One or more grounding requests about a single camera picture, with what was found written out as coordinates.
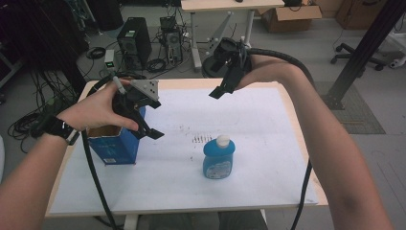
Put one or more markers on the black wristwatch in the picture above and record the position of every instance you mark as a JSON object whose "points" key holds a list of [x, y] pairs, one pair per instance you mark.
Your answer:
{"points": [[62, 129]]}

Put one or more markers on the white table sheet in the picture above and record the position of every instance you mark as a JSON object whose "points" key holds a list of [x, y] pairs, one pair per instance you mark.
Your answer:
{"points": [[198, 185]]}

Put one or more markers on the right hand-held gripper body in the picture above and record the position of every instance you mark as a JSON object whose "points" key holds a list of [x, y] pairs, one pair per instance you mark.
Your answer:
{"points": [[228, 54]]}

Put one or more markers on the closed cardboard box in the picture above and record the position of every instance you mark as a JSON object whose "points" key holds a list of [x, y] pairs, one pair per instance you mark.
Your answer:
{"points": [[360, 14]]}

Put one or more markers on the open computer case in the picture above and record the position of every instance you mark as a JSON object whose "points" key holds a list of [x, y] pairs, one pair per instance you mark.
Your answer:
{"points": [[172, 41]]}

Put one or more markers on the grey floor mat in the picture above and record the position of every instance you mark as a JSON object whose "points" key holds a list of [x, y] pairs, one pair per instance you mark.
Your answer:
{"points": [[357, 118]]}

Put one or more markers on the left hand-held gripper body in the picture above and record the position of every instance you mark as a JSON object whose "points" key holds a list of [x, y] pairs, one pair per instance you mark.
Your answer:
{"points": [[127, 102]]}

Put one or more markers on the beige desk with white legs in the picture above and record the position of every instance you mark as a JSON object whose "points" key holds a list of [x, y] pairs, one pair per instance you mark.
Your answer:
{"points": [[230, 4]]}

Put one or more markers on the blue cardboard box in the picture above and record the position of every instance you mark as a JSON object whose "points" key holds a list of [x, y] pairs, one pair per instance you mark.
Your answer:
{"points": [[118, 147]]}

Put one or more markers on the blue bottle with white cap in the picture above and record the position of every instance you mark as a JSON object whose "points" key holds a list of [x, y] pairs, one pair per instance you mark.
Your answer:
{"points": [[218, 159]]}

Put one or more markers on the black computer tower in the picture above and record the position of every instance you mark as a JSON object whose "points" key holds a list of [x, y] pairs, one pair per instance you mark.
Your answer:
{"points": [[134, 41]]}

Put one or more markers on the black metal stand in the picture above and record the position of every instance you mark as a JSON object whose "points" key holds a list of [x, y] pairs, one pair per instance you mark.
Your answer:
{"points": [[364, 51]]}

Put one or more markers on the black office chair base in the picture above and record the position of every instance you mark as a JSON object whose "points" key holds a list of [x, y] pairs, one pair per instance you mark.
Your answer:
{"points": [[354, 54]]}

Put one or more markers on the small device with green light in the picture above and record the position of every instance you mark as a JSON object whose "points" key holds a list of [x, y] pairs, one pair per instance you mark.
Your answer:
{"points": [[109, 59]]}

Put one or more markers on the round black stand base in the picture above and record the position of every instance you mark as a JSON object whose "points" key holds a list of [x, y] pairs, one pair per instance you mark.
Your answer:
{"points": [[209, 68]]}

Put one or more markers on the black curtain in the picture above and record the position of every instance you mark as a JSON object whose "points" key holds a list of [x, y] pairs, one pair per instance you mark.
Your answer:
{"points": [[41, 32]]}

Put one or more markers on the person's right hand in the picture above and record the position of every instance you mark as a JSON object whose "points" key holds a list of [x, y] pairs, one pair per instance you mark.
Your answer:
{"points": [[271, 68]]}

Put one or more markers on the person's left hand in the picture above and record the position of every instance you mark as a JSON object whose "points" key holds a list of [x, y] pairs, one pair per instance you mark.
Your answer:
{"points": [[95, 108]]}

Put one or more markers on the open cardboard box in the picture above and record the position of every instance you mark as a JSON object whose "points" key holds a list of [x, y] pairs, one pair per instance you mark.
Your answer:
{"points": [[288, 17]]}

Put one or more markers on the white table leg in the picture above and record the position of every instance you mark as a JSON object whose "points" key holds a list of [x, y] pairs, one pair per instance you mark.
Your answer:
{"points": [[130, 222]]}

